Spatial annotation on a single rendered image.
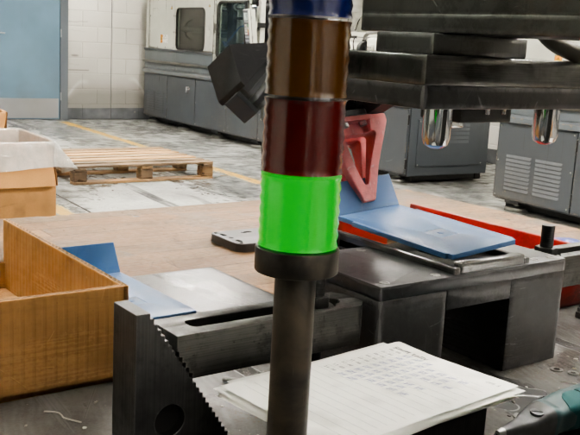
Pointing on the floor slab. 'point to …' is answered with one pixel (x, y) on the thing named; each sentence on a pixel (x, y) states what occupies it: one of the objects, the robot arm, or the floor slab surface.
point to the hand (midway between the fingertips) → (364, 193)
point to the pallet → (97, 157)
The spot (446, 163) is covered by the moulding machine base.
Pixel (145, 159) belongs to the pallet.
